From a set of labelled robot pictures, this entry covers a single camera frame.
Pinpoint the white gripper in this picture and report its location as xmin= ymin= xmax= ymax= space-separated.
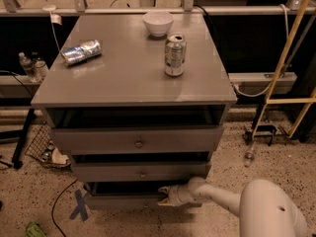
xmin=157 ymin=185 xmax=196 ymax=206

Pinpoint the grey bottom drawer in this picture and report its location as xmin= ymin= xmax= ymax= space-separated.
xmin=84 ymin=180 xmax=187 ymax=210

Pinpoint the grey drawer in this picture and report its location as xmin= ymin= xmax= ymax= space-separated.
xmin=84 ymin=180 xmax=187 ymax=210
xmin=71 ymin=161 xmax=210 ymax=183
xmin=50 ymin=126 xmax=223 ymax=155

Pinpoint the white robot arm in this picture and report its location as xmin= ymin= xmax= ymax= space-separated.
xmin=158 ymin=177 xmax=307 ymax=237

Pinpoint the grey middle drawer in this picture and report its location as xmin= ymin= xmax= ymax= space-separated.
xmin=71 ymin=161 xmax=210 ymax=183

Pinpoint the grey top drawer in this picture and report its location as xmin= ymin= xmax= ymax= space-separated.
xmin=50 ymin=126 xmax=223 ymax=155

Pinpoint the grey drawer cabinet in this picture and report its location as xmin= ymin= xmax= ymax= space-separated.
xmin=30 ymin=13 xmax=238 ymax=203

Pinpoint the blue tape cross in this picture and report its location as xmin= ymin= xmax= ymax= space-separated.
xmin=69 ymin=190 xmax=88 ymax=221

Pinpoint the water bottle on floor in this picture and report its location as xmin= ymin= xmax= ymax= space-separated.
xmin=244 ymin=142 xmax=256 ymax=167

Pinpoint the black clamp stand base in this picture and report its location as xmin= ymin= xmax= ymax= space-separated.
xmin=243 ymin=104 xmax=288 ymax=146

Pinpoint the green crumpled wrapper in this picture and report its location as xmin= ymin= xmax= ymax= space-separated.
xmin=26 ymin=222 xmax=46 ymax=237

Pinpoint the upright green soda can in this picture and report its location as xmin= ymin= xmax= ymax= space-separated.
xmin=164 ymin=33 xmax=187 ymax=77

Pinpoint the black tripod leg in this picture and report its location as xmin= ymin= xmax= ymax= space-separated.
xmin=11 ymin=109 xmax=37 ymax=169

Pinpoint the crushed blue soda can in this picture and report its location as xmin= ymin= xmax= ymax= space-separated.
xmin=61 ymin=39 xmax=102 ymax=66

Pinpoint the white bowl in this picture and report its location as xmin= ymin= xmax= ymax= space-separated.
xmin=142 ymin=11 xmax=174 ymax=37

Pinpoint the clear water bottle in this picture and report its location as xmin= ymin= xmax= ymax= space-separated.
xmin=32 ymin=51 xmax=48 ymax=81
xmin=19 ymin=52 xmax=39 ymax=83

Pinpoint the clear water bottle left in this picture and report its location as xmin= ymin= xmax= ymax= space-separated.
xmin=19 ymin=52 xmax=39 ymax=83

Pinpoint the black floor cable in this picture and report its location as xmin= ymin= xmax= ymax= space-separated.
xmin=50 ymin=179 xmax=79 ymax=237

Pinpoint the white cable right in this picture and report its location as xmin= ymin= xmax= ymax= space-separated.
xmin=231 ymin=3 xmax=290 ymax=99

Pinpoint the wire basket with trash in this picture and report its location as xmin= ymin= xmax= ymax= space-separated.
xmin=26 ymin=124 xmax=70 ymax=169

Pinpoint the white cable with tag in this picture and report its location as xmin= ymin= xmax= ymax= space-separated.
xmin=41 ymin=4 xmax=63 ymax=54

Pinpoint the metal railing frame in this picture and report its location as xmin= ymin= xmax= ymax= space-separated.
xmin=0 ymin=0 xmax=316 ymax=18

